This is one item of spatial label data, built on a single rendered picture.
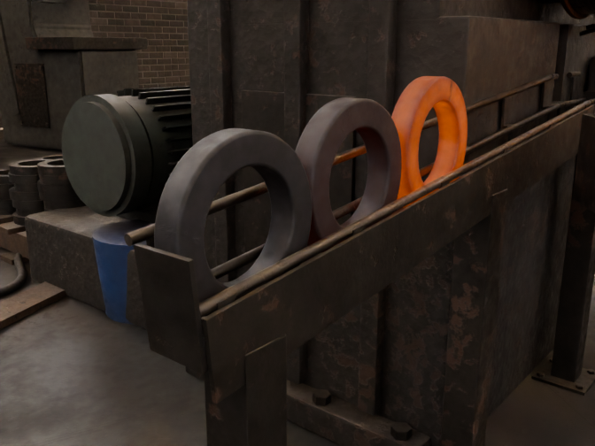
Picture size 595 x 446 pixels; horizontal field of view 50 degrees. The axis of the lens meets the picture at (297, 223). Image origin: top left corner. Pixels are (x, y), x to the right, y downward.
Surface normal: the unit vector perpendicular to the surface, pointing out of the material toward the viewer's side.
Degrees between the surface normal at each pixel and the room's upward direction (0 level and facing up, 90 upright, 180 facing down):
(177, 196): 60
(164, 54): 90
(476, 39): 90
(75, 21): 90
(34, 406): 0
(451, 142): 87
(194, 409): 0
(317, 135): 51
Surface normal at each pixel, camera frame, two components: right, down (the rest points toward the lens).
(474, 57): 0.77, 0.17
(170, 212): -0.61, -0.11
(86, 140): -0.63, 0.21
